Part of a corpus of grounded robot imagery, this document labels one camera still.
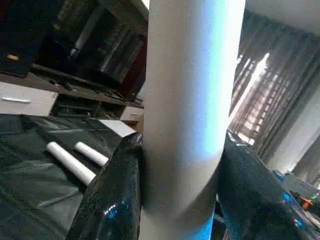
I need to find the black table mat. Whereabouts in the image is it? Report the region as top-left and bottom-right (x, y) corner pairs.
(0, 114), (141, 240)

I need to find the white plastic table leg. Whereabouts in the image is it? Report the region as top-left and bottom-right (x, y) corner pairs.
(74, 141), (110, 167)
(138, 0), (247, 240)
(46, 141), (97, 187)

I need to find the white drawer unit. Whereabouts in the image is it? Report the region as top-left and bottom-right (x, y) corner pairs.
(0, 80), (60, 118)

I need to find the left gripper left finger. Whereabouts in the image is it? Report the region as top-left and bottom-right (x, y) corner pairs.
(65, 132), (144, 240)

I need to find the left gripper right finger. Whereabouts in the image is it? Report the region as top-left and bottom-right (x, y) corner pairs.
(216, 129), (320, 240)

